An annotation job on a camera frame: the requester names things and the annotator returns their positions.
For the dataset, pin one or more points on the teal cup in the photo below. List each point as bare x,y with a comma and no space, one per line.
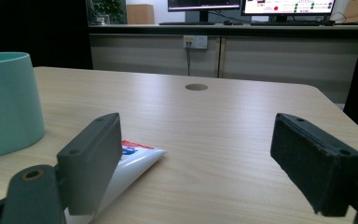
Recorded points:
7,104

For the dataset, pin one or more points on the round table grommet cover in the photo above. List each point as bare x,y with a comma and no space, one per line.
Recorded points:
196,87

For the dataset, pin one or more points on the black keyboard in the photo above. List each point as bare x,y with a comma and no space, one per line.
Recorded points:
286,23
186,23

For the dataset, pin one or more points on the white wall socket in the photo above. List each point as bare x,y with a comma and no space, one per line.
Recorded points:
195,42

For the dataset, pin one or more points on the long grey desk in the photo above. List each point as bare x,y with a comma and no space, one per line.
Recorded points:
227,53

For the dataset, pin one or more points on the black computer monitor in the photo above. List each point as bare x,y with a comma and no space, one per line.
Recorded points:
203,6

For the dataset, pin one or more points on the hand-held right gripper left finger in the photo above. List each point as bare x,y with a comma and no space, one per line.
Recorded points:
88,163

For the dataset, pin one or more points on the computer monitor with white screen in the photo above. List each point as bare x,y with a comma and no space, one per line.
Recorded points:
287,7

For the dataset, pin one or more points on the brown cardboard box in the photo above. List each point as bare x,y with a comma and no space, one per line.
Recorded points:
140,14

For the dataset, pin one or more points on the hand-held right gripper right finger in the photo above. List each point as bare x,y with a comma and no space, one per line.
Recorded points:
317,161

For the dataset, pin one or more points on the white toothpaste tube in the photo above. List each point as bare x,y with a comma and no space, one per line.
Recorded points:
127,174

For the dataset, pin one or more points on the green potted plant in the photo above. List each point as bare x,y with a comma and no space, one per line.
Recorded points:
108,11

